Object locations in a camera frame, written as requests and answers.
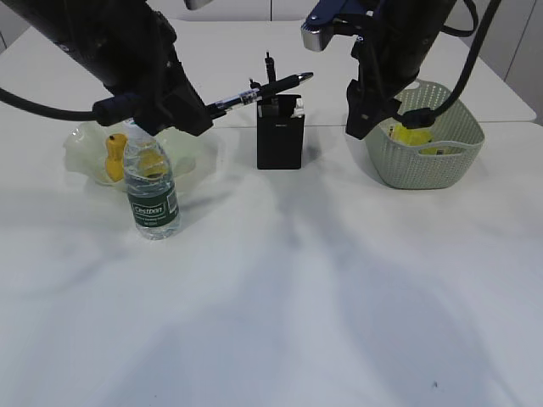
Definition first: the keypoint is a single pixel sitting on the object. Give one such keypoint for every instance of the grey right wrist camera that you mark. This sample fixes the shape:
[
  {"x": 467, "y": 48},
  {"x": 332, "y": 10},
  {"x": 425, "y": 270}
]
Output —
[{"x": 337, "y": 17}]

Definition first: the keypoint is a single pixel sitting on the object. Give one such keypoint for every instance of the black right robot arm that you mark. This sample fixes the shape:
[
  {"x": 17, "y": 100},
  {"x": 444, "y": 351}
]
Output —
[{"x": 403, "y": 13}]

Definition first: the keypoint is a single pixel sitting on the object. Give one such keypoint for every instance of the yellow pear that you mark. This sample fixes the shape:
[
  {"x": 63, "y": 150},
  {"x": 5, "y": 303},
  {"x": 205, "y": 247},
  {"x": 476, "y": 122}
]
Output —
[{"x": 114, "y": 164}]

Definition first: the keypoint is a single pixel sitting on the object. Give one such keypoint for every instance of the clear plastic water bottle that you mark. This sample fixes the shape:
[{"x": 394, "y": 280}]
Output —
[{"x": 150, "y": 185}]

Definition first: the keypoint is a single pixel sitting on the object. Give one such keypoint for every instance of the yellow utility knife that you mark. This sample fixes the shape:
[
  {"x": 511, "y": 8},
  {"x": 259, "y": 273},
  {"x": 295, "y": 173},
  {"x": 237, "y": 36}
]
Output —
[{"x": 298, "y": 114}]

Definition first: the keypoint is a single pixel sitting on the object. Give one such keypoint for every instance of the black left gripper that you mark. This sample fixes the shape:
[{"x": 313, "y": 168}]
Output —
[{"x": 131, "y": 51}]

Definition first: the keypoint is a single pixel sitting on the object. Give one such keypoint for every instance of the green ruffled glass plate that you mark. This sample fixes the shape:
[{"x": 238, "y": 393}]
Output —
[{"x": 85, "y": 152}]

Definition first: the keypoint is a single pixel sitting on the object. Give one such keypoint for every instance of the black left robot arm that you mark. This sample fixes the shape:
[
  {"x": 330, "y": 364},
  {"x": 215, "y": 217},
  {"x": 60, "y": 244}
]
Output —
[{"x": 55, "y": 23}]

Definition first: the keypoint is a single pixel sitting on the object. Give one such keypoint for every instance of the yellow waste paper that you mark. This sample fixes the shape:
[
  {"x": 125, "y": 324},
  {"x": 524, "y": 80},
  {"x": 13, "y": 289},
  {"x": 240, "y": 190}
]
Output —
[{"x": 415, "y": 137}]

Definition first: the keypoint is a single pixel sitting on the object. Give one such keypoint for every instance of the green plastic woven basket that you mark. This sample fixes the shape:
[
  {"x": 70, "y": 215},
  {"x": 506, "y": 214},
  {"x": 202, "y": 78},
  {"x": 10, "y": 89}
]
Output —
[{"x": 403, "y": 167}]

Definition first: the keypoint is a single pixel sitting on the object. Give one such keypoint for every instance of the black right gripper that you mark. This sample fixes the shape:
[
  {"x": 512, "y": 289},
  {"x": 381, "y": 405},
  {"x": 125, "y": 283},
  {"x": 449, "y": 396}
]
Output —
[{"x": 389, "y": 59}]

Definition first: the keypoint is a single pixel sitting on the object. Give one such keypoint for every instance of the black pen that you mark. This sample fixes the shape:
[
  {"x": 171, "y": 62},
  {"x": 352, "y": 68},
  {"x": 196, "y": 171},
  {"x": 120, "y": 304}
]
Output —
[
  {"x": 254, "y": 85},
  {"x": 271, "y": 76},
  {"x": 220, "y": 108}
]

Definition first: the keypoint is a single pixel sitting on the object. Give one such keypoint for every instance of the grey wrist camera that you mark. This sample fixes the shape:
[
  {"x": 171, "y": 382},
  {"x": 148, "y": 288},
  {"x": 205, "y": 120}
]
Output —
[
  {"x": 196, "y": 4},
  {"x": 337, "y": 17}
]

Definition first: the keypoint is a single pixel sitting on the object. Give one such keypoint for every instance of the black square pen holder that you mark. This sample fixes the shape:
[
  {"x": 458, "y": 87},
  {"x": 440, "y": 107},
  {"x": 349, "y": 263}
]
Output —
[{"x": 280, "y": 139}]

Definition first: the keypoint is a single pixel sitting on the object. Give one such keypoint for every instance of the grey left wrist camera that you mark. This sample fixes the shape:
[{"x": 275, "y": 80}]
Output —
[{"x": 196, "y": 4}]

